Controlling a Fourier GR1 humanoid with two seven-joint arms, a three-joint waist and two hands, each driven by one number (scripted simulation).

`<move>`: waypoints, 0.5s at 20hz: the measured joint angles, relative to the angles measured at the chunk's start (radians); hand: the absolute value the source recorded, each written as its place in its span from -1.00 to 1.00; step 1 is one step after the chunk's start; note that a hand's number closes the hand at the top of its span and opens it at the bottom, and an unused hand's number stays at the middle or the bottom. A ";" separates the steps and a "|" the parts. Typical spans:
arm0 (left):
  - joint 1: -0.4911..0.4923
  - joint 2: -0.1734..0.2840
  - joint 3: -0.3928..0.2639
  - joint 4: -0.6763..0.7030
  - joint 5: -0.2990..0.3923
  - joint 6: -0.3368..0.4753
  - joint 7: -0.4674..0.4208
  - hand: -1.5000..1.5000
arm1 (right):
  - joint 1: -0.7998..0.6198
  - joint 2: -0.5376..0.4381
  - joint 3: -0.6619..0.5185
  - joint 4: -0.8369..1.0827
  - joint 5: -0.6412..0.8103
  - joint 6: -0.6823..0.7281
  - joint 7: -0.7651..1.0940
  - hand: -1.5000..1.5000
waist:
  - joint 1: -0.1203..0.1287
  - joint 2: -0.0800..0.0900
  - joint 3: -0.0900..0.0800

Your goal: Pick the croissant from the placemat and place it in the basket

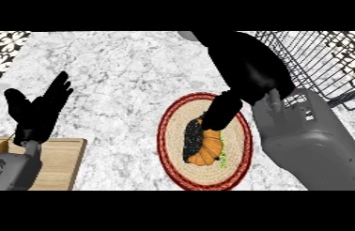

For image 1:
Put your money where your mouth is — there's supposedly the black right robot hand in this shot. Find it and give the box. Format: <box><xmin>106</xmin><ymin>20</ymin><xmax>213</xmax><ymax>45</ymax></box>
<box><xmin>189</xmin><ymin>31</ymin><xmax>297</xmax><ymax>131</ymax></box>

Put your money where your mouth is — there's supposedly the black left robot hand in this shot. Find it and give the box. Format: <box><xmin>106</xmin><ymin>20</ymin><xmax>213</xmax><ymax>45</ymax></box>
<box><xmin>3</xmin><ymin>70</ymin><xmax>75</xmax><ymax>148</ymax></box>

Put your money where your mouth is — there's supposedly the round red-rimmed woven placemat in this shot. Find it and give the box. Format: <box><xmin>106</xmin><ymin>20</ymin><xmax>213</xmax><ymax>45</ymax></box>
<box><xmin>155</xmin><ymin>91</ymin><xmax>256</xmax><ymax>192</ymax></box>

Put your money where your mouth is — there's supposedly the pale wooden cutting board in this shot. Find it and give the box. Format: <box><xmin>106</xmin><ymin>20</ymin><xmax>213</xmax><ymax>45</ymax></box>
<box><xmin>0</xmin><ymin>136</ymin><xmax>88</xmax><ymax>192</ymax></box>

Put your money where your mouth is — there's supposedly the black and white patterned panel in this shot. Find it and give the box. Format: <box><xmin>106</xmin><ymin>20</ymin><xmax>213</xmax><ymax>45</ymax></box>
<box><xmin>0</xmin><ymin>31</ymin><xmax>32</xmax><ymax>73</ymax></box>

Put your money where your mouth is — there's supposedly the black wire basket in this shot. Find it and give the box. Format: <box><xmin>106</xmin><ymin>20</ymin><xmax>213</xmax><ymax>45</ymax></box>
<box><xmin>251</xmin><ymin>31</ymin><xmax>355</xmax><ymax>112</ymax></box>

